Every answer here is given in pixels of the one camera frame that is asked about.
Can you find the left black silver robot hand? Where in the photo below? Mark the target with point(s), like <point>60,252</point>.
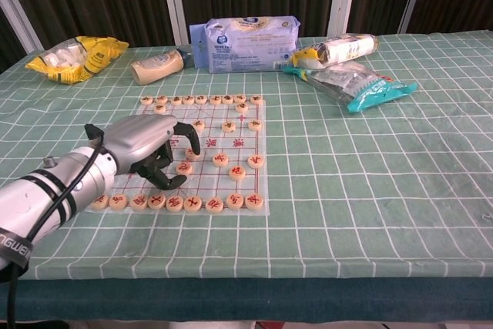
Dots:
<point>142,140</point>

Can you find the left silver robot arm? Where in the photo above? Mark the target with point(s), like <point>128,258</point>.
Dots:
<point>38,205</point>

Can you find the blue tissue pack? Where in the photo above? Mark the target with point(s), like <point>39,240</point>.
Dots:
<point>246,48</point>

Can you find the green checked tablecloth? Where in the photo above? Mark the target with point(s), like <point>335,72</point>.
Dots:
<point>346,190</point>

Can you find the Chinese chess board with pieces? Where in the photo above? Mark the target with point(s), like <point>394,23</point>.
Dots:
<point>210,182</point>

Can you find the black-lettered wooden chess piece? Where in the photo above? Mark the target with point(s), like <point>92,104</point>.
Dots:
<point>240,98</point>
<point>188,99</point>
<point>201,99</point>
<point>242,107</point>
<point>256,99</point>
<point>229,126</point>
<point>198,125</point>
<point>228,99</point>
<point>161,99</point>
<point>146,100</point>
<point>176,99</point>
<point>255,125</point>
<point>215,99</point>
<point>160,108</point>

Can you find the yellow marshmallow bag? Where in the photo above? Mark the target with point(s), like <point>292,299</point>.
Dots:
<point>96,59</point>

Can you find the teal snack bag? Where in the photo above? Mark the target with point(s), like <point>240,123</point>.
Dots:
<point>346,82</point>

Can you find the white roll package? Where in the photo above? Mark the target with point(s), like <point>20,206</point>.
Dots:
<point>339,49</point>

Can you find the cream squeeze bottle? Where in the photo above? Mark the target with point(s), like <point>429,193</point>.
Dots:
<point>154,67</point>

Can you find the red-lettered wooden chess piece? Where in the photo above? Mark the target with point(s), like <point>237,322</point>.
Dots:
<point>255,160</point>
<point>184,168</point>
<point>118,200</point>
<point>255,200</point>
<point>174,203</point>
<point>234,200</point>
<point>192,203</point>
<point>220,159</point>
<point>191,156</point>
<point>156,201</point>
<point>102,202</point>
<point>214,204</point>
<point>236,172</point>
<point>138,202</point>

